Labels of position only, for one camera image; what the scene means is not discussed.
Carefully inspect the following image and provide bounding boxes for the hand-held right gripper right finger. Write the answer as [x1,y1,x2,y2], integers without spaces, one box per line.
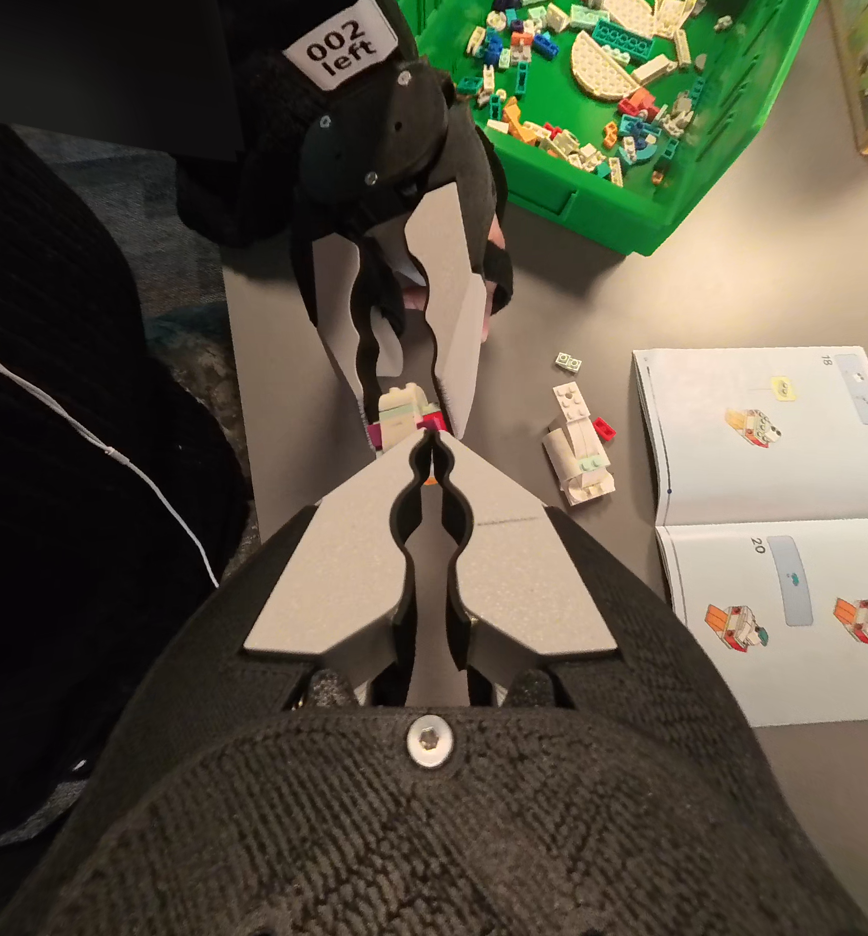
[434,430,619,706]

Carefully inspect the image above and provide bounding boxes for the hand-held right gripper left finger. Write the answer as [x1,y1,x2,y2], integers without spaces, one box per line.
[244,428,435,706]

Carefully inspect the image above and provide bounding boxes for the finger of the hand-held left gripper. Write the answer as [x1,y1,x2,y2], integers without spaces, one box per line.
[309,233,407,429]
[403,181,492,441]

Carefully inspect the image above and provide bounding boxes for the small white pink lego model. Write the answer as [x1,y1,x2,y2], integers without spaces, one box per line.
[364,383,453,456]

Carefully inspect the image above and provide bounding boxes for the green plastic bin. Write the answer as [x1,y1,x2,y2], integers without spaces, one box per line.
[397,0,822,258]

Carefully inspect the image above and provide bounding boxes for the white lego assembly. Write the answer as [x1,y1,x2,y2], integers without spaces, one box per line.
[542,380,617,508]

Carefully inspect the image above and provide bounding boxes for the lego instruction booklet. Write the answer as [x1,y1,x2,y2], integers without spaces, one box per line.
[633,345,868,728]

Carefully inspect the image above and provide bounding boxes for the pile of loose lego bricks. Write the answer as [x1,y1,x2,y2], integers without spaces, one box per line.
[456,0,734,188]

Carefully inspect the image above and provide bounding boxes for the person's dark clothing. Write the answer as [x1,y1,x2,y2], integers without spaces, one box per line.
[0,117,255,860]

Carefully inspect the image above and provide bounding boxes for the thin white cable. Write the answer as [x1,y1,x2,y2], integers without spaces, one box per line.
[0,331,221,589]

